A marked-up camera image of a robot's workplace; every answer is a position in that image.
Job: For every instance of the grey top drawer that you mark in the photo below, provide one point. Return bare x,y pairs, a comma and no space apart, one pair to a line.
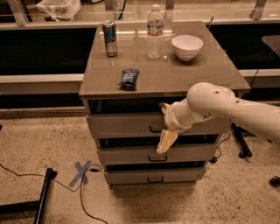
145,125

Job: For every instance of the silver blue drink can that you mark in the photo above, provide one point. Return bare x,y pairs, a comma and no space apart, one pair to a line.
109,32

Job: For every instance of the black stand leg left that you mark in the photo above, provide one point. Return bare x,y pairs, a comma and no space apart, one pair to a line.
37,206

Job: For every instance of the black stand leg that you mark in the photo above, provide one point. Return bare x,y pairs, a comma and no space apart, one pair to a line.
37,206
245,151

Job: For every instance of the blue tape cross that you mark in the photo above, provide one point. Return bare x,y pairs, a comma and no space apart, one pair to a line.
81,168

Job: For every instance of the black stand leg right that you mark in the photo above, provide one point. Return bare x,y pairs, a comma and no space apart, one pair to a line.
245,151

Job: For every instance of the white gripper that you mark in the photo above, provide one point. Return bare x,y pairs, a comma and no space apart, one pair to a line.
171,119

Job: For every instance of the grey drawer cabinet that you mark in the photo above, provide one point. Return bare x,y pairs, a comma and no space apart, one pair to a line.
160,80

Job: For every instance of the clear plastic bag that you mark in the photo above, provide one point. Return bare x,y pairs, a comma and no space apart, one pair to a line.
59,9

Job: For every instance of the black caster wheel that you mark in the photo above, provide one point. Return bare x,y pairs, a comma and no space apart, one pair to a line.
275,181

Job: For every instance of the grey middle drawer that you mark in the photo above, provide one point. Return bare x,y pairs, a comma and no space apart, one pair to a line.
148,155

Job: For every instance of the grey bottom drawer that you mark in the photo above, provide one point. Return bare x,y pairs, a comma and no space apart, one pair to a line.
116,178

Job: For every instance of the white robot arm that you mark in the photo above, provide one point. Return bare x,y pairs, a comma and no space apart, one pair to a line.
206,101

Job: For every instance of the white ceramic bowl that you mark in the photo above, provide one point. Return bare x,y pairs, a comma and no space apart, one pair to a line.
186,47

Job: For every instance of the clear plastic water bottle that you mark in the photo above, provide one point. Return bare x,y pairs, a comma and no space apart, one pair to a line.
155,29

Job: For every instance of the grey drawer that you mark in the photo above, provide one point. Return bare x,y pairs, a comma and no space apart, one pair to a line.
145,125
116,178
148,155

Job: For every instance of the dark blue snack packet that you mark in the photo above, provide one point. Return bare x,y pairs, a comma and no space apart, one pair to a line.
129,78

